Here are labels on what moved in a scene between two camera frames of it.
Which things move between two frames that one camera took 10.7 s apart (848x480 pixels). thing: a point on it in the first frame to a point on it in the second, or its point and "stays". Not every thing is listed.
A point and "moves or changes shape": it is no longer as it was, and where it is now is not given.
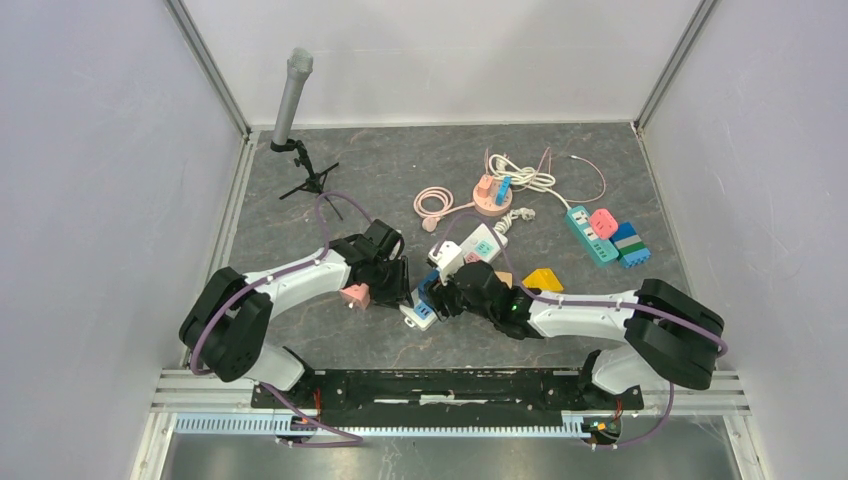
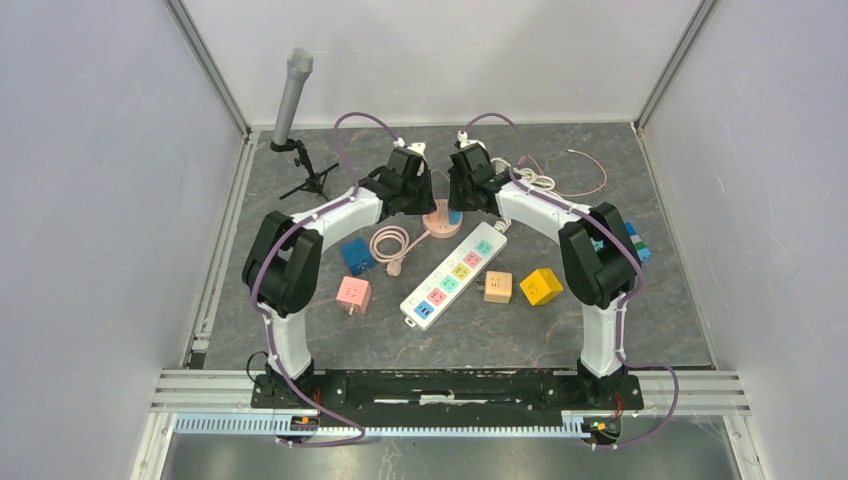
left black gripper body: x=388 y=286 to x=417 y=196
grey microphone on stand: x=300 y=65 stays
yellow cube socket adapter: x=544 y=279 stays
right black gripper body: x=453 y=301 to x=460 y=189
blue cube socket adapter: x=422 y=288 moves or changes shape
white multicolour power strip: x=483 y=245 stays
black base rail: x=444 y=397 stays
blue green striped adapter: x=631 y=249 stays
